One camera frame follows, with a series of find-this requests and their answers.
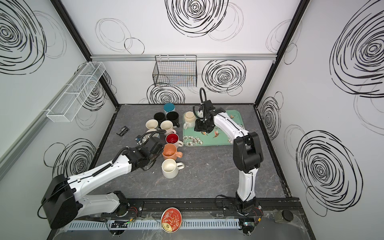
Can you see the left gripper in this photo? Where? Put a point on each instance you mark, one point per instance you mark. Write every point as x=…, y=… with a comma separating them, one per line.
x=156, y=144

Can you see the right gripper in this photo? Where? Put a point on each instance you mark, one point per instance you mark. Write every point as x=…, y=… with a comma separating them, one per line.
x=202, y=124

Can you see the orange peach mug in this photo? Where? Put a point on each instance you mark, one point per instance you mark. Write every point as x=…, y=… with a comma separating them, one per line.
x=170, y=151

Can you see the white speckled mug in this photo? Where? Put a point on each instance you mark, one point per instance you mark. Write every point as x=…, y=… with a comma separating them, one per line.
x=170, y=168

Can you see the silver grey mug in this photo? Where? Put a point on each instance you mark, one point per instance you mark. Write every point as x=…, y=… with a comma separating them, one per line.
x=152, y=124

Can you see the cream white mug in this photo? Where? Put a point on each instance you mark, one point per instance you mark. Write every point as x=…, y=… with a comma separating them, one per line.
x=174, y=139

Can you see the black and white mug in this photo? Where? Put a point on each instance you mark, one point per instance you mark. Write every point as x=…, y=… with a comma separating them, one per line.
x=174, y=118

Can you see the pink mug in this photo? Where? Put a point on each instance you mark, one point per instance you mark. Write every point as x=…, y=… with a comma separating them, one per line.
x=168, y=127

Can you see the black mug white interior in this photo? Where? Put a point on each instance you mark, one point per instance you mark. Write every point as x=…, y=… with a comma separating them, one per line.
x=160, y=117

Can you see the light blue mug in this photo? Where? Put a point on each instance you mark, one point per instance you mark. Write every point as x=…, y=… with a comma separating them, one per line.
x=152, y=133

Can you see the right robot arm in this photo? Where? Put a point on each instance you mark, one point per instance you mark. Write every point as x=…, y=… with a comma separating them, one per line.
x=247, y=151

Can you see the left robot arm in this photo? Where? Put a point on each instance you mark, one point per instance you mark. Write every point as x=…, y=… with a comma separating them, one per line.
x=67, y=198

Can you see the beige mug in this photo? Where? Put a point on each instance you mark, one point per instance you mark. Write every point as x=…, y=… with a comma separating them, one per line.
x=189, y=120

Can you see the teal and white mug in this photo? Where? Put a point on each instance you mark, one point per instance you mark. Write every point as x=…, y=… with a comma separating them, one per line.
x=169, y=107

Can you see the small black device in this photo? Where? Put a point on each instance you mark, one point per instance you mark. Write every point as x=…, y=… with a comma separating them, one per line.
x=123, y=131

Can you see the black lid jar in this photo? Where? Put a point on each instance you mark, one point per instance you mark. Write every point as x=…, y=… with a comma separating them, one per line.
x=283, y=216

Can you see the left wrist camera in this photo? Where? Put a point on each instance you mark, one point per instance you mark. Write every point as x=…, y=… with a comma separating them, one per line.
x=140, y=139

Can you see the black wire basket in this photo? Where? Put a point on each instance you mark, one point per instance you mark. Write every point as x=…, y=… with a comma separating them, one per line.
x=176, y=70

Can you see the white slotted cable duct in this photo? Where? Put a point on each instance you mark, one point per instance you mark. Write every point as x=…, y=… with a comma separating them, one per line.
x=188, y=224

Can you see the white wire shelf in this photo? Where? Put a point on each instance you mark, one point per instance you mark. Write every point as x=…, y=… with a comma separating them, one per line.
x=83, y=91

